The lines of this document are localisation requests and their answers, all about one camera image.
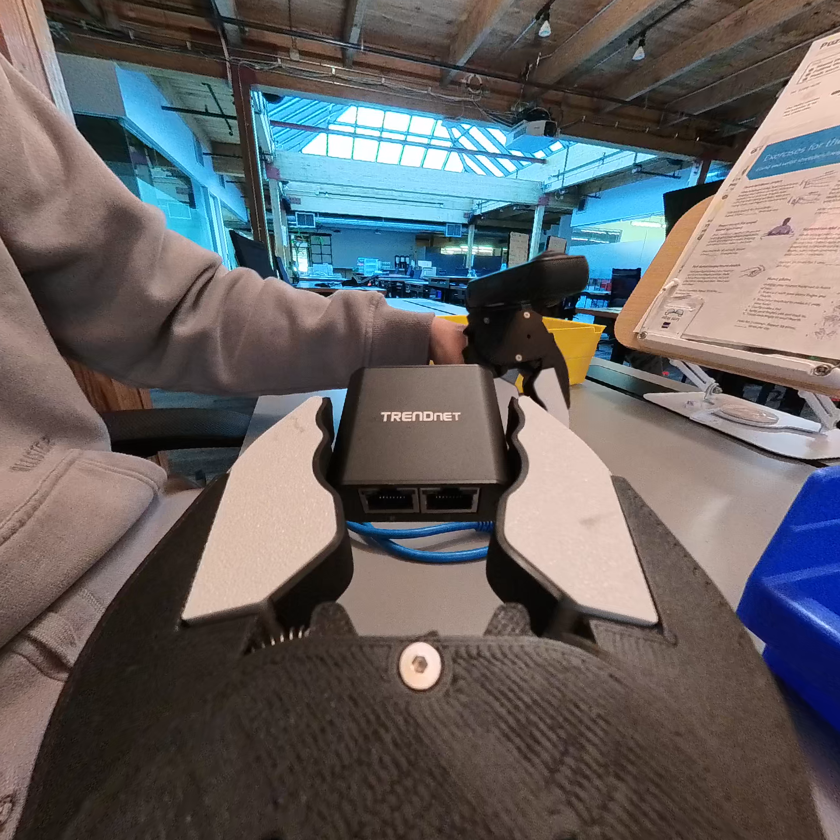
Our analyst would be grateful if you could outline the small clear card holder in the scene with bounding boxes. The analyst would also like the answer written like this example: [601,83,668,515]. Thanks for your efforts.
[646,297,702,339]

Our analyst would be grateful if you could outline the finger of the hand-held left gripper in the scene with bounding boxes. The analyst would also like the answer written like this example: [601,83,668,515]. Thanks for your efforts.
[504,356,572,429]

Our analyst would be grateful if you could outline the background workbenches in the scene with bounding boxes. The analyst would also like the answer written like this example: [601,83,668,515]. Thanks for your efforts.
[295,252,473,303]

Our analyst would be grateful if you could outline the person's left hand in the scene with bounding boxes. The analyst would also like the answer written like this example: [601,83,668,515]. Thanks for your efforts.
[428,317,469,365]

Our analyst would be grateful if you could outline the person in grey hoodie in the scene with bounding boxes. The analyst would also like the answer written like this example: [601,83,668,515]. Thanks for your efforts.
[0,56,227,840]

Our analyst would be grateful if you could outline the blue network cable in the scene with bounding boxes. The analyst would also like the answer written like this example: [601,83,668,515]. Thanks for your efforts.
[346,518,494,564]

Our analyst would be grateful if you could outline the blue plastic bin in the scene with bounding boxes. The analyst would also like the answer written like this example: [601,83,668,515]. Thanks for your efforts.
[736,465,840,736]

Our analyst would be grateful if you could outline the wooden document stand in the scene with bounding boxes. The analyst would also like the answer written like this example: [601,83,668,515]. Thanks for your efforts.
[615,33,840,460]

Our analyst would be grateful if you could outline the grey desk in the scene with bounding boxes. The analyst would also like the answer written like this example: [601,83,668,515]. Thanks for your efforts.
[151,377,840,840]

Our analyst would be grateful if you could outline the black computer monitor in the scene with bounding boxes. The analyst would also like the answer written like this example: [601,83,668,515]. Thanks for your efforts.
[663,178,723,237]

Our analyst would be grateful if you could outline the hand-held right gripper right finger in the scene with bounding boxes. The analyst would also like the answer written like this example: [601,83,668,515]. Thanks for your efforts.
[487,395,660,632]

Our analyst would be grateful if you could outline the yellow plastic bin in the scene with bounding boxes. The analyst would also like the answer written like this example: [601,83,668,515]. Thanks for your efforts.
[430,315,606,387]

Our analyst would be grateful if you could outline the printed instruction sheet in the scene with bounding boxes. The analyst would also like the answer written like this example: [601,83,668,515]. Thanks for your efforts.
[676,33,840,358]

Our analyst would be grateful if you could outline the white ceiling projector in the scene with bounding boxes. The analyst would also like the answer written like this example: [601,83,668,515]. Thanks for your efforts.
[505,118,562,155]

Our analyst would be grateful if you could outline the skylight window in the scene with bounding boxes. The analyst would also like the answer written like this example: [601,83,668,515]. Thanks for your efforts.
[266,98,572,177]

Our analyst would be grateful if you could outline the black network adapter box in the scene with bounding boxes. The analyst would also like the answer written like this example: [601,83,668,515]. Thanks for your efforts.
[326,365,513,522]

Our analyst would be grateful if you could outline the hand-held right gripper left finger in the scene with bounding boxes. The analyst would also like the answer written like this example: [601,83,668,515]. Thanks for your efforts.
[181,395,356,626]

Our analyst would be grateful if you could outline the person's left forearm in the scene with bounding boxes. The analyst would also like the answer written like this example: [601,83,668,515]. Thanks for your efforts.
[98,230,437,398]

